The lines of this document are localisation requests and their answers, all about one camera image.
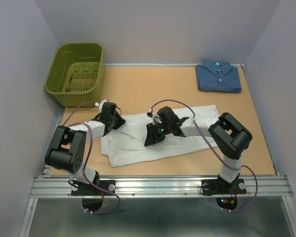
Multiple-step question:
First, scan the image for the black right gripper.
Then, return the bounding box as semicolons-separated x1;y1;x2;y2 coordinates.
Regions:
145;121;171;146

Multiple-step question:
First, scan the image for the white long sleeve shirt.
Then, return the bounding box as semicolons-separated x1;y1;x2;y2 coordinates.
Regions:
101;114;209;167

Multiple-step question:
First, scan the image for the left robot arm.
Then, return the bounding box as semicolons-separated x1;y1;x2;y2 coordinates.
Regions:
44;100;126;195

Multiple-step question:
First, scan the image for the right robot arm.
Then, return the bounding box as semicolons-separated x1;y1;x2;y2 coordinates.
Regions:
144;106;253;193

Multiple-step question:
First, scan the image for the green plastic laundry basket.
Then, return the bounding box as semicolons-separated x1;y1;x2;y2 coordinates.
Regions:
44;42;106;108

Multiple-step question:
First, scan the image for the folded blue checked shirt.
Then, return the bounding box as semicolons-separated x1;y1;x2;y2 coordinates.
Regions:
195;59;242;93

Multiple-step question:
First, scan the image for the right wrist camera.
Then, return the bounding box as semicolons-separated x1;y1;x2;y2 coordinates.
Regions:
147;109;162;125

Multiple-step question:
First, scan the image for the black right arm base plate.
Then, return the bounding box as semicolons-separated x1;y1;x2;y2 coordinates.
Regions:
200;178;247;196

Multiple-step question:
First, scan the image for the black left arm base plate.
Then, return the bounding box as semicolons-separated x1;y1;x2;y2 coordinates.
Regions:
68;179;116;197

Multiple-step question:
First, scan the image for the aluminium mounting rail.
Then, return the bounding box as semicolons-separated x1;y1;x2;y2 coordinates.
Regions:
30;176;293;198

